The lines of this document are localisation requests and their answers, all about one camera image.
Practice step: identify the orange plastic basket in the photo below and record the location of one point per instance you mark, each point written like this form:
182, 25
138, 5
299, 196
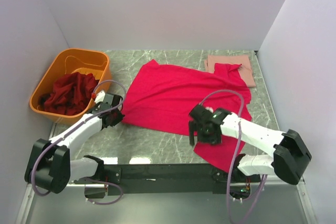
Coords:
72, 60

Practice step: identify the black base beam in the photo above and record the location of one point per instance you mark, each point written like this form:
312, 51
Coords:
166, 178

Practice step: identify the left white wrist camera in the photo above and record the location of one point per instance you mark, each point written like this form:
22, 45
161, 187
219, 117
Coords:
98, 97

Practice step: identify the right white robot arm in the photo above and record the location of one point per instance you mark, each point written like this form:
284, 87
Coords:
285, 153

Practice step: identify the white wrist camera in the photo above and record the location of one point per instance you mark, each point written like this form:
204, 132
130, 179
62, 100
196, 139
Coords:
98, 97
209, 108

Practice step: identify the folded light pink t shirt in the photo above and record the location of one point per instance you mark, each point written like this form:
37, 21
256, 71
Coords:
245, 70

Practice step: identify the dark red t shirt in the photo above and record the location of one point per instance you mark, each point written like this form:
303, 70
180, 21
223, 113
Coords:
70, 95

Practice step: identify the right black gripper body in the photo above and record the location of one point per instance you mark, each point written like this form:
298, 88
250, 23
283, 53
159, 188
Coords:
194, 126

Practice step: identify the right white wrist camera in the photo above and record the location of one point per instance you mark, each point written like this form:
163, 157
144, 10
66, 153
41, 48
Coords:
209, 108

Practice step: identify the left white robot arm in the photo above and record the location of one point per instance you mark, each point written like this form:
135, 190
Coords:
50, 166

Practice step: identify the bright pink t shirt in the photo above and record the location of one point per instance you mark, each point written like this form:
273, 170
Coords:
161, 96

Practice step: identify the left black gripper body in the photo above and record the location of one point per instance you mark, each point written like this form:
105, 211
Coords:
115, 117

